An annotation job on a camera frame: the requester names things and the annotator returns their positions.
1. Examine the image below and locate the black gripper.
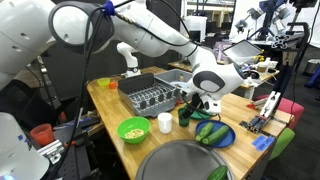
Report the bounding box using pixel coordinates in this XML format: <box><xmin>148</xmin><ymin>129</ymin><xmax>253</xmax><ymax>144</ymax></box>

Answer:
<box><xmin>178</xmin><ymin>92</ymin><xmax>205</xmax><ymax>120</ymax></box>

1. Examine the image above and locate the dark green cup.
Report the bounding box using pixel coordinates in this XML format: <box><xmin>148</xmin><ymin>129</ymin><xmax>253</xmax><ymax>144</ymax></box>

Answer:
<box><xmin>177</xmin><ymin>106</ymin><xmax>192</xmax><ymax>128</ymax></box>

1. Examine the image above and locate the bright green plastic bowl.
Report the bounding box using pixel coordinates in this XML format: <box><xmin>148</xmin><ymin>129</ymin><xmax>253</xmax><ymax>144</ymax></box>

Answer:
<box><xmin>116</xmin><ymin>116</ymin><xmax>151</xmax><ymax>145</ymax></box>

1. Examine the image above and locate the lime green bowl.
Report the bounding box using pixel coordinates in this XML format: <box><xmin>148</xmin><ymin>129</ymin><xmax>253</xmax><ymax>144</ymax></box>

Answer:
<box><xmin>96</xmin><ymin>77</ymin><xmax>111</xmax><ymax>88</ymax></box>

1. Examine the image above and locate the orange red cup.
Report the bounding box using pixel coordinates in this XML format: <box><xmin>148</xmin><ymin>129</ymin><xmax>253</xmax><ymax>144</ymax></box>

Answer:
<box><xmin>29</xmin><ymin>123</ymin><xmax>56</xmax><ymax>148</ymax></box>

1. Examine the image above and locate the dark green plate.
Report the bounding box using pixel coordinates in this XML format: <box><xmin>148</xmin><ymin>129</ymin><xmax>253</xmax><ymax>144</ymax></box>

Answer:
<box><xmin>189</xmin><ymin>109</ymin><xmax>214</xmax><ymax>121</ymax></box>

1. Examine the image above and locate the white mug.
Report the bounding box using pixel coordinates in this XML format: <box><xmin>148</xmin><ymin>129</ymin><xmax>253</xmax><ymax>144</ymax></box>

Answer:
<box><xmin>157</xmin><ymin>112</ymin><xmax>174</xmax><ymax>135</ymax></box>

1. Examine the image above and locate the green cucumber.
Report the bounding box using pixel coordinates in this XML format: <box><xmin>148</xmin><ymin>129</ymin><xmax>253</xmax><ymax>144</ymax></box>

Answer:
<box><xmin>201</xmin><ymin>124</ymin><xmax>231</xmax><ymax>146</ymax></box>
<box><xmin>206</xmin><ymin>164</ymin><xmax>229</xmax><ymax>180</ymax></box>
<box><xmin>195</xmin><ymin>121</ymin><xmax>215</xmax><ymax>143</ymax></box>

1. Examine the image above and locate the gray plastic bin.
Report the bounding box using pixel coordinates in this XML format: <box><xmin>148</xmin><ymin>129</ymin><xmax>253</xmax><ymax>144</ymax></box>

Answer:
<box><xmin>154</xmin><ymin>68</ymin><xmax>194</xmax><ymax>93</ymax></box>

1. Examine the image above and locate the gray dish rack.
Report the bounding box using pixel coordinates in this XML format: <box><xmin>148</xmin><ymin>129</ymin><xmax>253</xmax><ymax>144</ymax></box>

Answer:
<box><xmin>117</xmin><ymin>72</ymin><xmax>179</xmax><ymax>118</ymax></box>

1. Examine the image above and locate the gray round tray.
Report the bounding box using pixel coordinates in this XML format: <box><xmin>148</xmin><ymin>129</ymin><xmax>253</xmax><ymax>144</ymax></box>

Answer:
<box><xmin>135</xmin><ymin>139</ymin><xmax>235</xmax><ymax>180</ymax></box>

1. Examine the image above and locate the blue plate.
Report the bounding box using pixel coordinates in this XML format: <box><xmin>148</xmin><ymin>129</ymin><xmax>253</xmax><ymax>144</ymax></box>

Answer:
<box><xmin>195</xmin><ymin>119</ymin><xmax>237</xmax><ymax>149</ymax></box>

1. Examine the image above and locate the pile of tan nuts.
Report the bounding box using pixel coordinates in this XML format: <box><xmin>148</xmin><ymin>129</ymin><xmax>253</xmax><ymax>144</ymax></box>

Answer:
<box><xmin>124</xmin><ymin>128</ymin><xmax>145</xmax><ymax>140</ymax></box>

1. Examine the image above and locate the wooden background desk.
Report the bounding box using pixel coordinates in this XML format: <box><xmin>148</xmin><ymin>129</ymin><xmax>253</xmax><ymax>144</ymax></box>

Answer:
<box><xmin>167</xmin><ymin>59</ymin><xmax>281</xmax><ymax>100</ymax></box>

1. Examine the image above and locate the white black headset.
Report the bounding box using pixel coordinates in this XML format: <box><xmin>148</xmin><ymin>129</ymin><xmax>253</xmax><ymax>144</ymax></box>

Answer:
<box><xmin>239</xmin><ymin>68</ymin><xmax>262</xmax><ymax>81</ymax></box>

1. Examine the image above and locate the black computer monitor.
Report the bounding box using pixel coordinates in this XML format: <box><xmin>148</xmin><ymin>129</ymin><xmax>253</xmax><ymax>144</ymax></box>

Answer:
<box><xmin>188</xmin><ymin>30</ymin><xmax>202</xmax><ymax>43</ymax></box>

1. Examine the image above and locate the clear plastic storage bin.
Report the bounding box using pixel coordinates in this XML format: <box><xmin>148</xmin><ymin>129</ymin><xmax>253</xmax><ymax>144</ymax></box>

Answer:
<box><xmin>222</xmin><ymin>39</ymin><xmax>264</xmax><ymax>66</ymax></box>

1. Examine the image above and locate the blue tape patch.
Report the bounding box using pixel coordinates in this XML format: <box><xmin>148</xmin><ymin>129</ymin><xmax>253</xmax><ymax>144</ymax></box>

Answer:
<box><xmin>251</xmin><ymin>134</ymin><xmax>278</xmax><ymax>153</ymax></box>

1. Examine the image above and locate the green chair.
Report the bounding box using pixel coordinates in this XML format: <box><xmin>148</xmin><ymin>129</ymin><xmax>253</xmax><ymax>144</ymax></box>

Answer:
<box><xmin>269</xmin><ymin>127</ymin><xmax>296</xmax><ymax>161</ymax></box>

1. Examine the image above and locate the pink chair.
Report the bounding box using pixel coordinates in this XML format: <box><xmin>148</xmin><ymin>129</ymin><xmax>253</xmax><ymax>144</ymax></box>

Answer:
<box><xmin>254</xmin><ymin>94</ymin><xmax>305</xmax><ymax>130</ymax></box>

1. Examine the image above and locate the gray trash can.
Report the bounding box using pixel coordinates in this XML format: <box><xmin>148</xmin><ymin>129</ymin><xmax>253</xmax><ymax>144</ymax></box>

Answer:
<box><xmin>303</xmin><ymin>58</ymin><xmax>320</xmax><ymax>77</ymax></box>

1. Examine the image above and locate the white machine housing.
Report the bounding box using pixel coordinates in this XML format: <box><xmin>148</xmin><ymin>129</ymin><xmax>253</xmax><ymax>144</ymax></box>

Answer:
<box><xmin>0</xmin><ymin>112</ymin><xmax>50</xmax><ymax>180</ymax></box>

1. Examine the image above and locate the aluminum rail clamp stand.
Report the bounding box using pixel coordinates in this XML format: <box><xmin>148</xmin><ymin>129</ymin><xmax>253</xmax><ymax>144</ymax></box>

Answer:
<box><xmin>239</xmin><ymin>90</ymin><xmax>283</xmax><ymax>135</ymax></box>

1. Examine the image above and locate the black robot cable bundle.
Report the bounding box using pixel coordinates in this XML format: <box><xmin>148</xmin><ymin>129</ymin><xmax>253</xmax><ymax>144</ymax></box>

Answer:
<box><xmin>54</xmin><ymin>0</ymin><xmax>201</xmax><ymax>180</ymax></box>

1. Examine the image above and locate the black camera stand pole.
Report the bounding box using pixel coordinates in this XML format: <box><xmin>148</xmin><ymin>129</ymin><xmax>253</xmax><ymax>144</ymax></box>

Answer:
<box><xmin>272</xmin><ymin>21</ymin><xmax>311</xmax><ymax>99</ymax></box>

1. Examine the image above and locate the aluminum bracket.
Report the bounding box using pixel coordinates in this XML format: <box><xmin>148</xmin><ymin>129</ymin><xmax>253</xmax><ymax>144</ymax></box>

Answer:
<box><xmin>36</xmin><ymin>139</ymin><xmax>66</xmax><ymax>165</ymax></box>

